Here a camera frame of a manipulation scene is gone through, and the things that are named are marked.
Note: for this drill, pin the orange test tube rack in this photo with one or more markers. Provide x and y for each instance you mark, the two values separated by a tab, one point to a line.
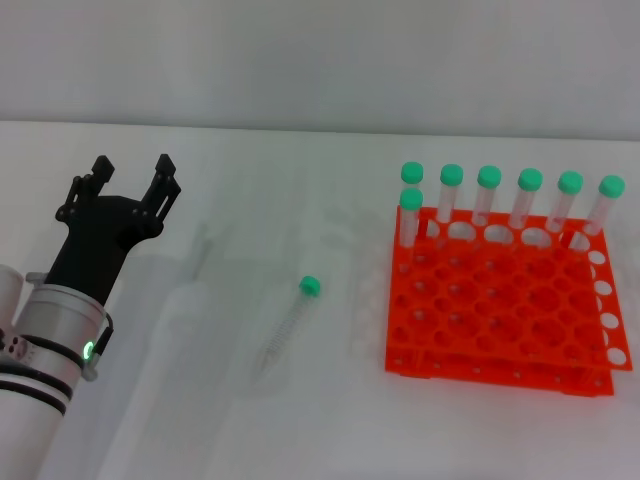
500	310

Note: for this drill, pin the clear test tube green cap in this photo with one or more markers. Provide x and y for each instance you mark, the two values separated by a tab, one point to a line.
292	320
530	179
451	174
489	176
411	198
570	182
612	186
412	171

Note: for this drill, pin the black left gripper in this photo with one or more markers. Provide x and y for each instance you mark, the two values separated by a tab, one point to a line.
97	235

